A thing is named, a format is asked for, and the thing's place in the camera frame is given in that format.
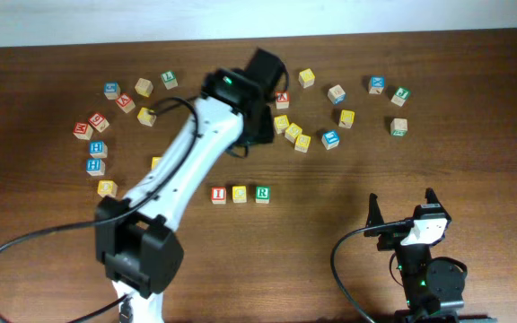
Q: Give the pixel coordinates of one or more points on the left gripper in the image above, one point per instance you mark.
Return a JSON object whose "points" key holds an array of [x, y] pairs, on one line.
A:
{"points": [[270, 131]]}

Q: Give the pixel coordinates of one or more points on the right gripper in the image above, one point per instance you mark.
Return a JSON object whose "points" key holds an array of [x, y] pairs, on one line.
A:
{"points": [[390, 238]]}

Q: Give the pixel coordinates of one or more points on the green R block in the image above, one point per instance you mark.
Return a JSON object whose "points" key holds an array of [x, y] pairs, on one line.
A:
{"points": [[262, 194]]}

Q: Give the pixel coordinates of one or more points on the yellow C block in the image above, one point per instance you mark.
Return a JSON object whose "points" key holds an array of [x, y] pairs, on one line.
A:
{"points": [[239, 194]]}

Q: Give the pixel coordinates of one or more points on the red I block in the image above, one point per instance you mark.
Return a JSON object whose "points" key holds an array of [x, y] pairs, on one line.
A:
{"points": [[218, 195]]}

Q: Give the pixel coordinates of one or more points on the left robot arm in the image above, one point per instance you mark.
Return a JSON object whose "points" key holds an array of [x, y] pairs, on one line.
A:
{"points": [[135, 238]]}

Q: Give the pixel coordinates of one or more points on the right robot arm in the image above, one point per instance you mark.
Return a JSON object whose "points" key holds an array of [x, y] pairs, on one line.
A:
{"points": [[433, 287]]}

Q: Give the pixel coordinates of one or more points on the yellow S block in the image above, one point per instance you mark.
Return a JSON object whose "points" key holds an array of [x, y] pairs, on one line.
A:
{"points": [[281, 123]]}

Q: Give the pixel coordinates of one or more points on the yellow block middle cluster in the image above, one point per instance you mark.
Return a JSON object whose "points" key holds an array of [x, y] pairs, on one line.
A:
{"points": [[292, 132]]}

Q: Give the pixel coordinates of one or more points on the yellow block cluster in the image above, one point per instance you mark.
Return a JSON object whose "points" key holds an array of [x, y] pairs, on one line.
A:
{"points": [[302, 143], [292, 132]]}

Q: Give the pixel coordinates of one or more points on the red A block right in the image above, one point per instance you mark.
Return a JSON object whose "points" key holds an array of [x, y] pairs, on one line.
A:
{"points": [[282, 100]]}

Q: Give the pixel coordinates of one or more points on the red a block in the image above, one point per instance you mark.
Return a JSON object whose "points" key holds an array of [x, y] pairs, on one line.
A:
{"points": [[282, 100], [125, 102]]}

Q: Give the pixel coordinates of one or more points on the yellow block lower cluster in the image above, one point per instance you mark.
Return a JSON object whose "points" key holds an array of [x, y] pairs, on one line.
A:
{"points": [[302, 143]]}

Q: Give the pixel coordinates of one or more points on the blue E block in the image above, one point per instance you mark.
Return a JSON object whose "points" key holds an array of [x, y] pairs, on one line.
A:
{"points": [[330, 139]]}

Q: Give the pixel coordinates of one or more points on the yellow block top right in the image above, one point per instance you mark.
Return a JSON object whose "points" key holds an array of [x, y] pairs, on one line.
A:
{"points": [[306, 78]]}

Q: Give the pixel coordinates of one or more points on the plain green-sided block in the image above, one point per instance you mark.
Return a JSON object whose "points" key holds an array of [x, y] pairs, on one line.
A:
{"points": [[398, 127]]}

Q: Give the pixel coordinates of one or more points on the plain blue-sided block right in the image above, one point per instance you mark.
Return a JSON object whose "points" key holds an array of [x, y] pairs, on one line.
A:
{"points": [[336, 94]]}

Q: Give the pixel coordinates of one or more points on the green L block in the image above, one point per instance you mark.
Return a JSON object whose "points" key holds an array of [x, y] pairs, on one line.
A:
{"points": [[169, 79]]}

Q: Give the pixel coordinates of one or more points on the yellow O block centre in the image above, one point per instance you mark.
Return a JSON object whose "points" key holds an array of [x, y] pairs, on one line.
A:
{"points": [[155, 161]]}

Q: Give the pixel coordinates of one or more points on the yellow o block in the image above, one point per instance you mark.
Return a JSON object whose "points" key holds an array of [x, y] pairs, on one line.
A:
{"points": [[107, 188], [155, 161]]}

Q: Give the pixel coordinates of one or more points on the green J block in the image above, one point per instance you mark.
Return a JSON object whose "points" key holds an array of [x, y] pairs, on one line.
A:
{"points": [[400, 96]]}

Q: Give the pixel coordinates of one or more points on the yellow block upper left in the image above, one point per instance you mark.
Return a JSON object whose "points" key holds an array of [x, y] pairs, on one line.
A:
{"points": [[146, 117]]}

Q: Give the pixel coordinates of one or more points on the blue K block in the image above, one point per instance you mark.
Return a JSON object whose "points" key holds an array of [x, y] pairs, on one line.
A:
{"points": [[376, 85]]}

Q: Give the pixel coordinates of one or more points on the plain yellow-edged block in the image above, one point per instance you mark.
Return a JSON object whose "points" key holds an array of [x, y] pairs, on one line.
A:
{"points": [[144, 87]]}

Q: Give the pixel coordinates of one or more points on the red A block left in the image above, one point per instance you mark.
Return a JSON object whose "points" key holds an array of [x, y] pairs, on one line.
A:
{"points": [[125, 102]]}

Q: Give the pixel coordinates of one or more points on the blue 5 block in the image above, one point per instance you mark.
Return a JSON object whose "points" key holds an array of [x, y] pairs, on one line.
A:
{"points": [[111, 90]]}

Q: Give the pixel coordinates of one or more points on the red 9 block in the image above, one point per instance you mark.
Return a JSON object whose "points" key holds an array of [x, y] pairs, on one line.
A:
{"points": [[98, 121]]}

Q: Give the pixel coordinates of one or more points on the blue H block upper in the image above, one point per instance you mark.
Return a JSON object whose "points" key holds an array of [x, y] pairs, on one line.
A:
{"points": [[98, 149]]}

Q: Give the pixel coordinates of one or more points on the blue h block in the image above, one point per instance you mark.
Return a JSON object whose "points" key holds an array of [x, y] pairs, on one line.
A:
{"points": [[98, 149], [95, 167]]}

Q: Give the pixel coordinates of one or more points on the yellow O block left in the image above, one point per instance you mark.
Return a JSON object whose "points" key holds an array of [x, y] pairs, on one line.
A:
{"points": [[107, 188]]}

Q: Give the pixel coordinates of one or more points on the blue H block lower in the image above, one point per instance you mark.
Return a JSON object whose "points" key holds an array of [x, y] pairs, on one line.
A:
{"points": [[95, 167]]}

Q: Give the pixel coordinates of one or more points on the red M block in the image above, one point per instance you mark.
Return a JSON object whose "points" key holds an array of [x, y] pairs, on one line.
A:
{"points": [[82, 131]]}

